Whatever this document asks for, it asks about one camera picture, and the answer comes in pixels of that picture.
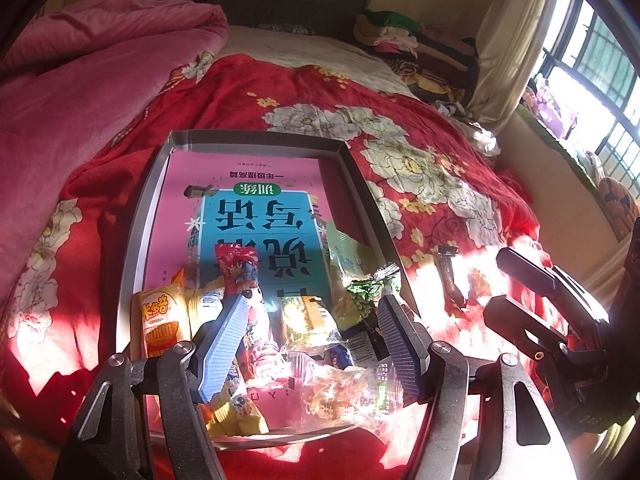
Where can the pink and white folded clothes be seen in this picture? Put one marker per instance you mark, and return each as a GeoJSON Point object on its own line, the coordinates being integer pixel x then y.
{"type": "Point", "coordinates": [395, 42]}

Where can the dark headboard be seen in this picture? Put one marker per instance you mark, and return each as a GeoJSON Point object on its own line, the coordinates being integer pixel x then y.
{"type": "Point", "coordinates": [260, 0]}

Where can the gold snack packet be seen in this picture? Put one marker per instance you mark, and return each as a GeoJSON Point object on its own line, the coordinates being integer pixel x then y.
{"type": "Point", "coordinates": [307, 320]}

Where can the dark brown snack packet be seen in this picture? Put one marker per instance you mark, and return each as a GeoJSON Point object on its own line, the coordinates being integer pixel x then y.
{"type": "Point", "coordinates": [450, 272]}

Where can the beige mattress sheet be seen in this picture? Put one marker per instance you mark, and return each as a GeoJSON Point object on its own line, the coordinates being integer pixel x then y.
{"type": "Point", "coordinates": [305, 50]}

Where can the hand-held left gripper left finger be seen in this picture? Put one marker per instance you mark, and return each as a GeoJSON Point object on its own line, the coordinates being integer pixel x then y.
{"type": "Point", "coordinates": [225, 345]}

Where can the silver metal tray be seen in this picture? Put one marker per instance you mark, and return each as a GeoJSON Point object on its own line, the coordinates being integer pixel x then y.
{"type": "Point", "coordinates": [150, 230]}

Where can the pile of folded clothes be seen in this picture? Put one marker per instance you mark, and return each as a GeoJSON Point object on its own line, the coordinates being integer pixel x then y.
{"type": "Point", "coordinates": [430, 82]}

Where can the window with metal grille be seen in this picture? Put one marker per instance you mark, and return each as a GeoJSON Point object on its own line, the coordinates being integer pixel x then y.
{"type": "Point", "coordinates": [600, 70]}

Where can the purple bag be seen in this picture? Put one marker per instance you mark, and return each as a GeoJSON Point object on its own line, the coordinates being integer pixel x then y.
{"type": "Point", "coordinates": [550, 110]}

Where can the orange snack packet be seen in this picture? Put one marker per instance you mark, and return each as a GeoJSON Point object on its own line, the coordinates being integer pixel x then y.
{"type": "Point", "coordinates": [162, 320]}

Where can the green patterned snack packet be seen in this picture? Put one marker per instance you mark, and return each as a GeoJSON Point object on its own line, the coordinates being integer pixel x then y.
{"type": "Point", "coordinates": [370, 292]}

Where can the cream curtain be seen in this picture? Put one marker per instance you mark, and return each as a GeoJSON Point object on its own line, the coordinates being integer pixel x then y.
{"type": "Point", "coordinates": [515, 40]}

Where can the pale green snack packet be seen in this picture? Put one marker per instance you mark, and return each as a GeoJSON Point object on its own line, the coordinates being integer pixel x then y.
{"type": "Point", "coordinates": [347, 255]}

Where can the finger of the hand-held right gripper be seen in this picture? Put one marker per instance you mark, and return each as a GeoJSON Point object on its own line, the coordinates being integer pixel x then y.
{"type": "Point", "coordinates": [550, 285]}
{"type": "Point", "coordinates": [530, 327]}

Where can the red snack packet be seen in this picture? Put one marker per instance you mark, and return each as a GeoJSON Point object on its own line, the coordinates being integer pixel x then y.
{"type": "Point", "coordinates": [240, 270]}

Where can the red floral bedsheet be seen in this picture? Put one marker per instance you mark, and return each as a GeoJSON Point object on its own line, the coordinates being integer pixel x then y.
{"type": "Point", "coordinates": [280, 85]}

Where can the pink and blue book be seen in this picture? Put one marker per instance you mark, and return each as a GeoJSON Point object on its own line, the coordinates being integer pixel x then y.
{"type": "Point", "coordinates": [260, 240]}

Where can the orange cushion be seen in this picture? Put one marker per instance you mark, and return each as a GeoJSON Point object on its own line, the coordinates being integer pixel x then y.
{"type": "Point", "coordinates": [620, 205]}

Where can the yellow snack packet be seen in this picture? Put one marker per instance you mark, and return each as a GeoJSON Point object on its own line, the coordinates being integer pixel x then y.
{"type": "Point", "coordinates": [240, 415]}

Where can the green garment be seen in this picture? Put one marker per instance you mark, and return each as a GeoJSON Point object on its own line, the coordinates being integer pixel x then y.
{"type": "Point", "coordinates": [395, 21]}

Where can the clear candy packet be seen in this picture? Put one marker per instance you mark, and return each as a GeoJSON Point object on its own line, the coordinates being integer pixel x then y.
{"type": "Point", "coordinates": [345, 395]}

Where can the white crumpled cloth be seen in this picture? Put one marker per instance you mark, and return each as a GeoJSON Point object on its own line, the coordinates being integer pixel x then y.
{"type": "Point", "coordinates": [472, 132]}

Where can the pink blanket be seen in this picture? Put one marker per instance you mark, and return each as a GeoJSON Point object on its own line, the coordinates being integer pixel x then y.
{"type": "Point", "coordinates": [85, 90]}

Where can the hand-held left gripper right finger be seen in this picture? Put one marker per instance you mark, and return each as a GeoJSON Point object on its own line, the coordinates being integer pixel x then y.
{"type": "Point", "coordinates": [400, 350]}

